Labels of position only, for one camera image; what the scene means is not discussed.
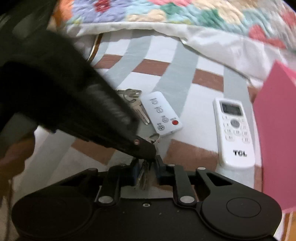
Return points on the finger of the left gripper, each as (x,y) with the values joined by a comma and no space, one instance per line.
(143,149)

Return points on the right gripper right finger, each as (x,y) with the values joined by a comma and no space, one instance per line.
(224,205)

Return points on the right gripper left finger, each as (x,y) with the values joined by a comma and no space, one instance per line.
(61,208)

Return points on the small white fan remote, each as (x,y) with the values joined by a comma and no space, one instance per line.
(162,116)

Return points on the keys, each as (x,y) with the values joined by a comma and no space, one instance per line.
(136,104)

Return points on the person left hand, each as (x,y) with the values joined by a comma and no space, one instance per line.
(13,162)

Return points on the white TCL remote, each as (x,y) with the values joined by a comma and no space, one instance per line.
(235,144)

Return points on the striped checkered floor mat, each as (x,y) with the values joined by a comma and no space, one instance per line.
(151,62)

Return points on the pink cardboard box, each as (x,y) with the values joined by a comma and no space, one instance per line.
(274,111)

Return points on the floral quilted bedspread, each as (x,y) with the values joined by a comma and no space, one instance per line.
(271,22)

